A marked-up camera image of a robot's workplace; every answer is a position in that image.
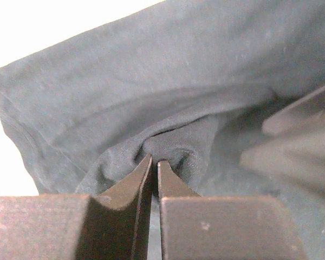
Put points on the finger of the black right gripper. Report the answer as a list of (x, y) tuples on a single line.
[(305, 107), (299, 159)]

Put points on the black t-shirt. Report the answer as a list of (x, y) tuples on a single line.
[(189, 82)]

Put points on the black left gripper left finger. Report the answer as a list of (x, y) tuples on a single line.
[(113, 225)]

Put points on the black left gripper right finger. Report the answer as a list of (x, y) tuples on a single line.
[(196, 227)]

